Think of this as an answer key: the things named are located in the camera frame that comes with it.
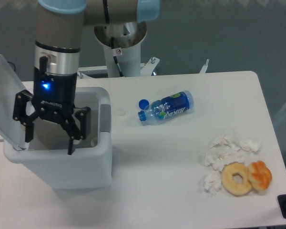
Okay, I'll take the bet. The white bottle cap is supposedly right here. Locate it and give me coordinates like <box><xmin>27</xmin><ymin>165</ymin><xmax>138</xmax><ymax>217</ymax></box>
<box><xmin>115</xmin><ymin>108</ymin><xmax>126</xmax><ymax>116</ymax></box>

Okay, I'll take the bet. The orange twisted bread roll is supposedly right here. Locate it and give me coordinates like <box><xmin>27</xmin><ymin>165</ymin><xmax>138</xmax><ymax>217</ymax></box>
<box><xmin>247</xmin><ymin>160</ymin><xmax>272</xmax><ymax>191</ymax></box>

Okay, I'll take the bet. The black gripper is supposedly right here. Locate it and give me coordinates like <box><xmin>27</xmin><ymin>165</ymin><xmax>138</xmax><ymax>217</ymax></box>
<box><xmin>13</xmin><ymin>68</ymin><xmax>91</xmax><ymax>155</ymax></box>

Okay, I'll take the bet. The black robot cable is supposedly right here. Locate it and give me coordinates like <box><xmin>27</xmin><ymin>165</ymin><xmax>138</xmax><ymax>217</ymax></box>
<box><xmin>111</xmin><ymin>37</ymin><xmax>124</xmax><ymax>78</ymax></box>

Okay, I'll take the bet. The blue bottle cap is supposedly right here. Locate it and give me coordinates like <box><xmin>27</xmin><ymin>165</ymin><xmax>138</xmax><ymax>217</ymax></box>
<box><xmin>138</xmin><ymin>99</ymin><xmax>150</xmax><ymax>110</ymax></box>

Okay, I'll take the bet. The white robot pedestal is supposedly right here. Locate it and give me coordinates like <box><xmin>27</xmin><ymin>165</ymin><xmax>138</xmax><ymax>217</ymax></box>
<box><xmin>76</xmin><ymin>21</ymin><xmax>210</xmax><ymax>80</ymax></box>

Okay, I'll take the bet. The large crumpled white tissue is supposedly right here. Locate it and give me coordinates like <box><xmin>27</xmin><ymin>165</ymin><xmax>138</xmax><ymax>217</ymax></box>
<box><xmin>204</xmin><ymin>135</ymin><xmax>262</xmax><ymax>172</ymax></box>

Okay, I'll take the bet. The plain ring donut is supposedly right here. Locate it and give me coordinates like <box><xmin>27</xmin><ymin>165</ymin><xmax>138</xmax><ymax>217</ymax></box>
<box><xmin>221</xmin><ymin>163</ymin><xmax>252</xmax><ymax>196</ymax></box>

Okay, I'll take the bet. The white trash can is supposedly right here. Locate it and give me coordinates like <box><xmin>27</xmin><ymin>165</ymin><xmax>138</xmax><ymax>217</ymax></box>
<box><xmin>0</xmin><ymin>55</ymin><xmax>112</xmax><ymax>189</ymax></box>

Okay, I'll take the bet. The blue label plastic bottle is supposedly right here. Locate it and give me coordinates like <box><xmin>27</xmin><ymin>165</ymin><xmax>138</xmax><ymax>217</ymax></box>
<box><xmin>138</xmin><ymin>90</ymin><xmax>194</xmax><ymax>125</ymax></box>

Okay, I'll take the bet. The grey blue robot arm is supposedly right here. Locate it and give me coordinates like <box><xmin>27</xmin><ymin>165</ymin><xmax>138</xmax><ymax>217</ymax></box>
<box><xmin>13</xmin><ymin>0</ymin><xmax>160</xmax><ymax>155</ymax></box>

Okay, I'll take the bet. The small crumpled white tissue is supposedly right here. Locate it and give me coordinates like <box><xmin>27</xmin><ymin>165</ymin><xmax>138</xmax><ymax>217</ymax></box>
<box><xmin>203</xmin><ymin>171</ymin><xmax>222</xmax><ymax>197</ymax></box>

